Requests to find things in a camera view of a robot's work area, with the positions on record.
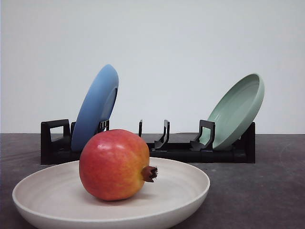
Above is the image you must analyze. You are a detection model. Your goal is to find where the white plate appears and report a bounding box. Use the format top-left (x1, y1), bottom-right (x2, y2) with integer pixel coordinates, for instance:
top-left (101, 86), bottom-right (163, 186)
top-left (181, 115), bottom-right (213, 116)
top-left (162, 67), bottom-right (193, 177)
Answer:
top-left (12, 157), bottom-right (211, 229)

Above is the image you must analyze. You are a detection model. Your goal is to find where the blue plate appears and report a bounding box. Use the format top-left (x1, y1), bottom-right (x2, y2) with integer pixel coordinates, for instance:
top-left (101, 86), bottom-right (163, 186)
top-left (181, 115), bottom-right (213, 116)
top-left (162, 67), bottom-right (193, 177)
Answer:
top-left (71, 64), bottom-right (119, 152)

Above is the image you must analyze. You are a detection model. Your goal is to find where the red pomegranate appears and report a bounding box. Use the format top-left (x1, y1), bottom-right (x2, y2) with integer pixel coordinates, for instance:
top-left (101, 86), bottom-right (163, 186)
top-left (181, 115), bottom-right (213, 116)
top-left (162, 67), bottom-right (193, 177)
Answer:
top-left (79, 129), bottom-right (158, 201)

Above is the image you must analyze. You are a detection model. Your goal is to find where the green plate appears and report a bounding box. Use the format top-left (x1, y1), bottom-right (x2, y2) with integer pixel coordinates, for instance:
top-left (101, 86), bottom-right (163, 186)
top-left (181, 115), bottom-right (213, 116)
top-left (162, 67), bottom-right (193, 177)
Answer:
top-left (200, 74), bottom-right (265, 150)

